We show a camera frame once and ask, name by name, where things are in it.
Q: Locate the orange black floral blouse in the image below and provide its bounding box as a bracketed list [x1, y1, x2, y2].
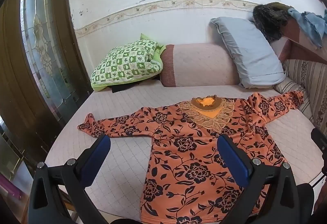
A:
[78, 91, 303, 223]

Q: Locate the striped floral cushion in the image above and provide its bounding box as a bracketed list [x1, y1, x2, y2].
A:
[274, 59, 327, 134]

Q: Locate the blue denim cloth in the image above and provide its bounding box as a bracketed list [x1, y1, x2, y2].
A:
[288, 8, 326, 48]

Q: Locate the green white patterned pillow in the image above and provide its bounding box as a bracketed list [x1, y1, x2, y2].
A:
[90, 34, 166, 91]

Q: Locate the pink quilted bolster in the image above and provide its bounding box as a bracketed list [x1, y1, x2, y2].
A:
[160, 43, 240, 87]

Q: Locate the light blue pillow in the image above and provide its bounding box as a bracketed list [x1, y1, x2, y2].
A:
[211, 17, 286, 88]

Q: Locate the black cloth under pillow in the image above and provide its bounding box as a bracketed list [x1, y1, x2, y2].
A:
[108, 78, 161, 93]

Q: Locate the wooden door with glass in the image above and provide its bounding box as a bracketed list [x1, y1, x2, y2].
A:
[1, 0, 91, 169]

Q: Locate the black furry garment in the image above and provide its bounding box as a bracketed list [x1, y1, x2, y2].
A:
[253, 2, 292, 43]

